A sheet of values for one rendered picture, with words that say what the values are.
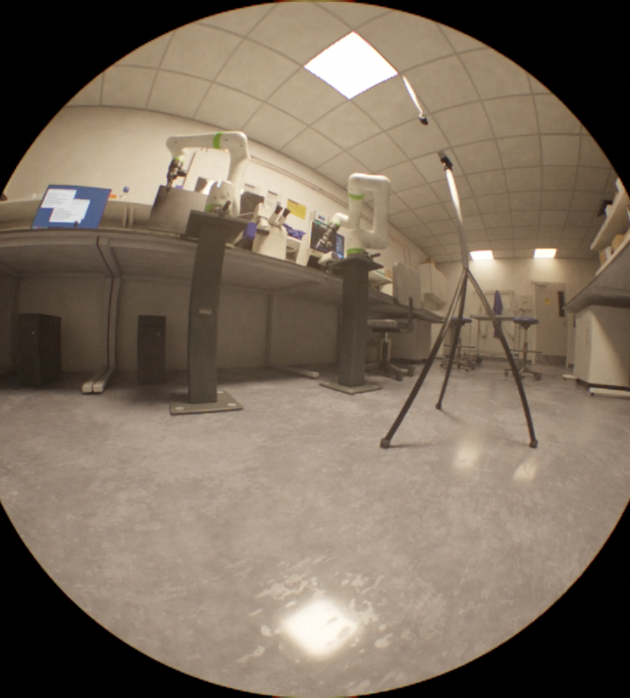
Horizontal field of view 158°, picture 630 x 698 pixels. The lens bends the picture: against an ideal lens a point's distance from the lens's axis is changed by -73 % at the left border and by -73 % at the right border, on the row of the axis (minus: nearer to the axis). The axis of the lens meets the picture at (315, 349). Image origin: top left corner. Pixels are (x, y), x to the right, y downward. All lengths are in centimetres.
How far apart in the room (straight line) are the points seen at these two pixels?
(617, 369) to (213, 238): 323
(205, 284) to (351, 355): 90
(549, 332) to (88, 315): 764
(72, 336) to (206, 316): 136
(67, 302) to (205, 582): 197
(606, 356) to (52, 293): 460
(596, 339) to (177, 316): 372
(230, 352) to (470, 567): 205
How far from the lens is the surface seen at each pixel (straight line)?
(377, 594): 35
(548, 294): 670
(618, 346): 282
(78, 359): 205
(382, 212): 159
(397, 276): 186
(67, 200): 188
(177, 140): 163
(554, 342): 658
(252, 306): 218
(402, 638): 33
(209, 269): 100
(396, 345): 354
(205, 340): 97
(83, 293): 205
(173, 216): 162
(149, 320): 142
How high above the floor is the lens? 31
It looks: 3 degrees down
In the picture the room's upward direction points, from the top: 3 degrees clockwise
